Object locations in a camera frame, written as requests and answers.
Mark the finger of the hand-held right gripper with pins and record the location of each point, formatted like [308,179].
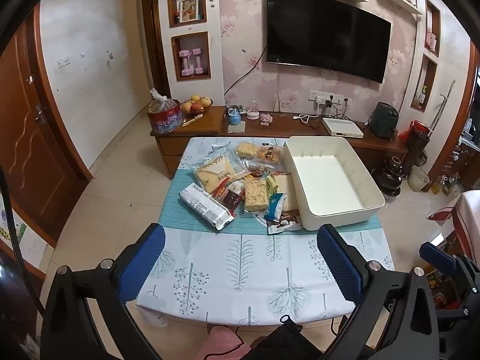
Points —
[435,255]
[459,317]

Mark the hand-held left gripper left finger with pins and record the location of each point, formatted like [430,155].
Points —
[144,258]

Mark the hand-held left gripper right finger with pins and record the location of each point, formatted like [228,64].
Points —
[339,262]

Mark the brown white snack packet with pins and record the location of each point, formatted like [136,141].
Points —
[285,225]

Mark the silver black biscuit packet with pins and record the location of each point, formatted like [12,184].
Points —
[204,204]

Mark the white plastic storage box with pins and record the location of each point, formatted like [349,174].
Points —
[330,180]

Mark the blue green snack packet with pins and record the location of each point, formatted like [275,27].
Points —
[275,206]

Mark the beige cracker packet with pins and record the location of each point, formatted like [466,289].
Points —
[285,187]

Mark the dark red snack packet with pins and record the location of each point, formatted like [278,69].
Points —
[232,198]

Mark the clear rice cracker packet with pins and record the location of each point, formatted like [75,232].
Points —
[256,195]

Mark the sliced bread packet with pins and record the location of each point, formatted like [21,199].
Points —
[217,168]

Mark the clear red-topped dried fruit bag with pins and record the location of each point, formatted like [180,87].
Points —
[258,170]

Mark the teal striped table runner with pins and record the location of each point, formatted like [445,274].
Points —
[176,210]

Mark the white pot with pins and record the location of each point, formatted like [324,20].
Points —
[417,182]

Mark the leaf print tablecloth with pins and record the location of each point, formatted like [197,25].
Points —
[225,262]

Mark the black ceramic urn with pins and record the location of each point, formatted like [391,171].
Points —
[392,176]

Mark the red black tall vase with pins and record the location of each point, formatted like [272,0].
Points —
[416,140]

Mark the orange pastry packet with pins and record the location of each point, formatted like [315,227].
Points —
[269,153]

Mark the white set-top box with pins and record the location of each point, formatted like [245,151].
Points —
[341,127]

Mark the red gift box with bag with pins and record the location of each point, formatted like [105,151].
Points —
[165,120]

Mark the dark green air fryer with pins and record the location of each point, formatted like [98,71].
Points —
[382,120]

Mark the yellow cake packet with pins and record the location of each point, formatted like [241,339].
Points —
[246,150]

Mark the wooden television cabinet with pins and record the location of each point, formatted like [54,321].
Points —
[202,120]

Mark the wooden door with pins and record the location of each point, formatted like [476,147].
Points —
[33,150]

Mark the metal rod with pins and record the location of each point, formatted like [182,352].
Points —
[444,99]

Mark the small niche bottle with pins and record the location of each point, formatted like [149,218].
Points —
[422,95]

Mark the bowl of fruit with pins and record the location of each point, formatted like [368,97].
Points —
[195,107]

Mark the pink pig toy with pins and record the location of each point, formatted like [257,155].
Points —
[265,119]

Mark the white square coaster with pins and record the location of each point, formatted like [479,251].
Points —
[240,128]

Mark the blue snow globe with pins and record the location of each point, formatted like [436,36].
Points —
[234,119]

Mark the pink white ornament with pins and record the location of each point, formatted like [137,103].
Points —
[252,114]

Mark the pink box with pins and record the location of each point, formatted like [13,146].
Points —
[431,41]

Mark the framed picture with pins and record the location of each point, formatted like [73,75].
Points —
[188,9]

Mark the white wall socket strip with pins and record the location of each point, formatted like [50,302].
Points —
[318,95]

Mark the white wall switch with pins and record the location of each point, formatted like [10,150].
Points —
[62,62]

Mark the wall television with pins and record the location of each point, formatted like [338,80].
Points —
[326,33]

